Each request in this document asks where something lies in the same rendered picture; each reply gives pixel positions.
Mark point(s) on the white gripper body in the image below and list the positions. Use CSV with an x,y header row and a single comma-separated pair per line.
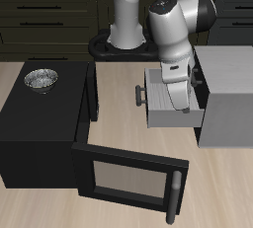
x,y
180,93

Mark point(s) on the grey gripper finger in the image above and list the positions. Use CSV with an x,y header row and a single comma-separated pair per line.
x,y
186,110

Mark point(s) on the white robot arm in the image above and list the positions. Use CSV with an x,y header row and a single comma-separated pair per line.
x,y
171,31

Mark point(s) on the white cabinet drawer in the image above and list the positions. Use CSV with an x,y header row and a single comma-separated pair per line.
x,y
171,118

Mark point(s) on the white cabinet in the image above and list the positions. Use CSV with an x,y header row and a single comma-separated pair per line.
x,y
227,107

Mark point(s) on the black microwave door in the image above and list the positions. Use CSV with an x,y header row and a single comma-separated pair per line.
x,y
131,159

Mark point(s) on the grey kitchen cupboard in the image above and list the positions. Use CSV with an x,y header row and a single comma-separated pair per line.
x,y
234,21

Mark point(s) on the speckled grey bowl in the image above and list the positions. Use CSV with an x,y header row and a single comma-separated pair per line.
x,y
41,80

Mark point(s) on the black microwave oven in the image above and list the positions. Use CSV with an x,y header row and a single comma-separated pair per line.
x,y
42,130

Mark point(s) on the dark kitchen cupboards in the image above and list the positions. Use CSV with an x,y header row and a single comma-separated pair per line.
x,y
49,28

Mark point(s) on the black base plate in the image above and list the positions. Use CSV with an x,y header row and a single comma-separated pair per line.
x,y
99,49

